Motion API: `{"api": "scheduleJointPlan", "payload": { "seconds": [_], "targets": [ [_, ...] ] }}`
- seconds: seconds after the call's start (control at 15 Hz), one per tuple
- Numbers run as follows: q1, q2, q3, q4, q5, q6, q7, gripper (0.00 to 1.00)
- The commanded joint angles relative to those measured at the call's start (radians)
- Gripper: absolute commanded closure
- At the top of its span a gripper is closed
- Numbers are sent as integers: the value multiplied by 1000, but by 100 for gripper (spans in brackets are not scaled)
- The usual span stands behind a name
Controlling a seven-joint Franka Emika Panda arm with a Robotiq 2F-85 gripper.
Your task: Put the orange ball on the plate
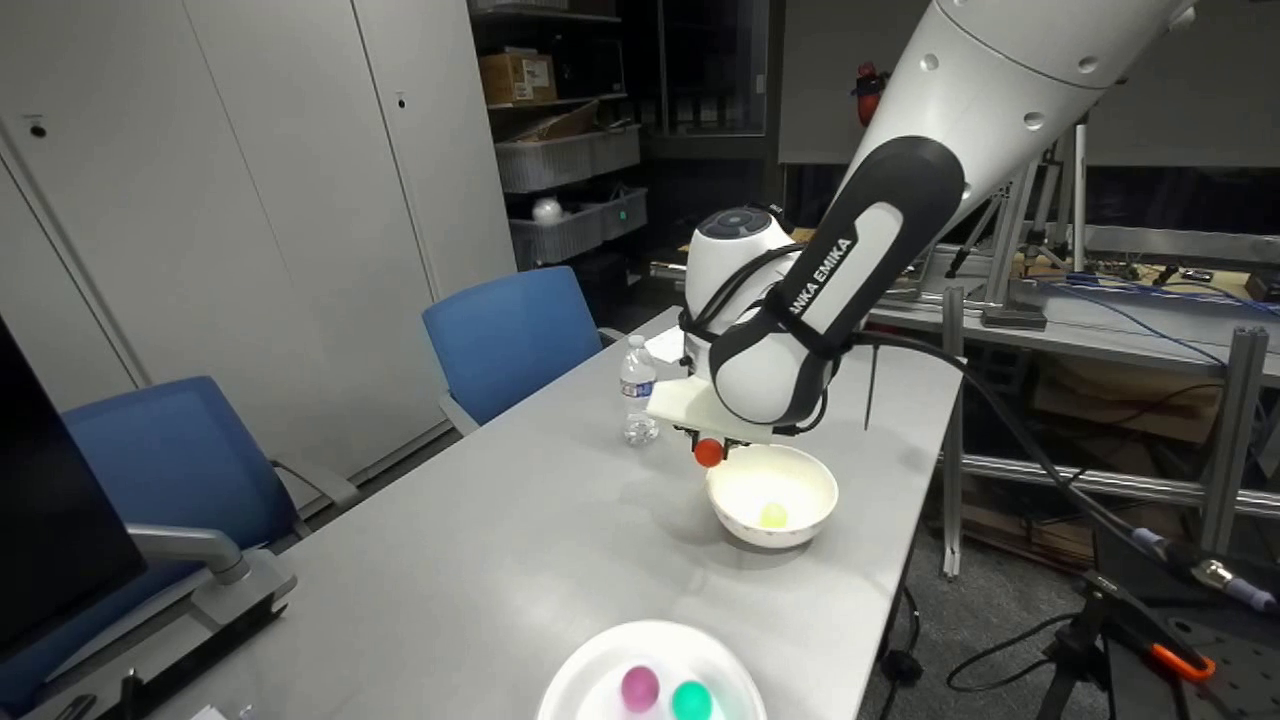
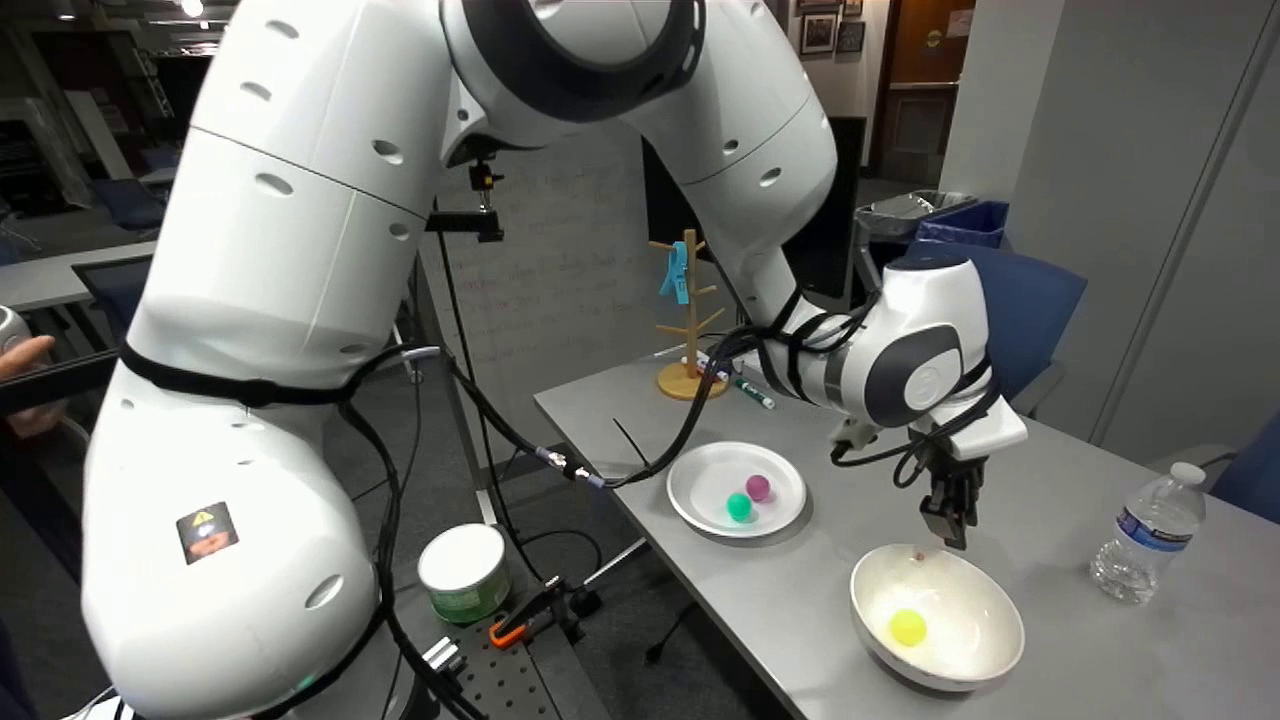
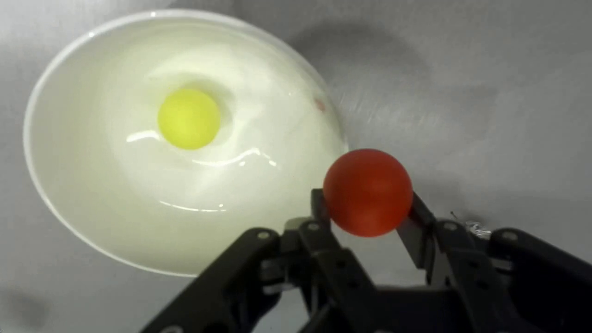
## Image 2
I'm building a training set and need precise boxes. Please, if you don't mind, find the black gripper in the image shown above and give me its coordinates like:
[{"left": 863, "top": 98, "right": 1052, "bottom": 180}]
[{"left": 913, "top": 430, "right": 991, "bottom": 554}]

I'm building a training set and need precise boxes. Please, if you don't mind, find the yellow ball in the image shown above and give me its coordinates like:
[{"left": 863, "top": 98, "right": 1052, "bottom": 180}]
[{"left": 885, "top": 604, "right": 932, "bottom": 653}]

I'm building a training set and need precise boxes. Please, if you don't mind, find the white plate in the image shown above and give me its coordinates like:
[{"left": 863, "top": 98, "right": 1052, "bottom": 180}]
[{"left": 663, "top": 436, "right": 812, "bottom": 544}]

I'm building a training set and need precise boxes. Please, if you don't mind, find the person's hand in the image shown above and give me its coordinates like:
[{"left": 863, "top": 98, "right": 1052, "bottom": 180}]
[{"left": 0, "top": 332, "right": 62, "bottom": 445}]

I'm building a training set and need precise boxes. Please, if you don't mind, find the white bowl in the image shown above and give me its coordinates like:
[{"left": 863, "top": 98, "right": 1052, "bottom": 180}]
[{"left": 848, "top": 542, "right": 1032, "bottom": 696}]

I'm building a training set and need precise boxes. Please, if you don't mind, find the clear plastic water bottle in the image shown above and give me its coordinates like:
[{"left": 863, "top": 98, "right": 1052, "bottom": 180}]
[{"left": 1088, "top": 458, "right": 1213, "bottom": 614}]

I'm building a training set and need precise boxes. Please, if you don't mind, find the blue office chair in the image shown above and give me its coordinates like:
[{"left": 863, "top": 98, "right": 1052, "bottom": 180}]
[
  {"left": 902, "top": 197, "right": 1093, "bottom": 405},
  {"left": 1209, "top": 407, "right": 1280, "bottom": 529}
]

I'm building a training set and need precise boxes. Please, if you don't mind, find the green marker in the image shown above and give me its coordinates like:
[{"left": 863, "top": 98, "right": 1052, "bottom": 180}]
[{"left": 723, "top": 369, "right": 781, "bottom": 413}]

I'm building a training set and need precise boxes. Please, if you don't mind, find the wooden mug tree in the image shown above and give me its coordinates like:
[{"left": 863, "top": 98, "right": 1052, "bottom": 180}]
[{"left": 646, "top": 223, "right": 740, "bottom": 405}]

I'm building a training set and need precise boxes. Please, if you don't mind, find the black optical breadboard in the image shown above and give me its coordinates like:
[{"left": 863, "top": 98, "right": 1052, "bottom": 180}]
[{"left": 424, "top": 637, "right": 596, "bottom": 720}]

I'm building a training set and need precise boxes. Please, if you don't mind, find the green white tape roll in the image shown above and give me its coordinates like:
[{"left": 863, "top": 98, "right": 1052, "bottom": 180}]
[{"left": 416, "top": 522, "right": 514, "bottom": 632}]

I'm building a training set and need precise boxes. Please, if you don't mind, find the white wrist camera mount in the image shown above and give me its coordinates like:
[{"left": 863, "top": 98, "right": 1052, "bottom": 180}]
[{"left": 914, "top": 396, "right": 1032, "bottom": 469}]

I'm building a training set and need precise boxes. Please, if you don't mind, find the black clamp with orange handle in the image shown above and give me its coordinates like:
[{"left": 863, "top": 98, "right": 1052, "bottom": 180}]
[{"left": 483, "top": 537, "right": 655, "bottom": 658}]

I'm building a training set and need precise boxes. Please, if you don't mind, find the black camera on stand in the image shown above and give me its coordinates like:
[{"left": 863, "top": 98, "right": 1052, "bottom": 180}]
[{"left": 419, "top": 152, "right": 513, "bottom": 252}]

